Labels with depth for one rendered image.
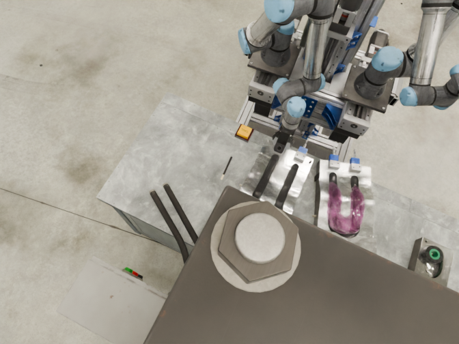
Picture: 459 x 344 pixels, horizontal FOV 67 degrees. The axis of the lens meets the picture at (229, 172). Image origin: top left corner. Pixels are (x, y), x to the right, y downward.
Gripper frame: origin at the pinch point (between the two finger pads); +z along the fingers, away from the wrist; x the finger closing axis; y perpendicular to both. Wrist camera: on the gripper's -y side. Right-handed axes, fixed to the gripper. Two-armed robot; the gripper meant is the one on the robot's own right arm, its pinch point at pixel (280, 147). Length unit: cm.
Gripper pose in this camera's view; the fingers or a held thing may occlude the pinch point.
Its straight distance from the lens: 176.0
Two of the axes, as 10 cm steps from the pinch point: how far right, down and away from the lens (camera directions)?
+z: -0.5, 3.9, 9.2
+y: 4.3, -8.2, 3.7
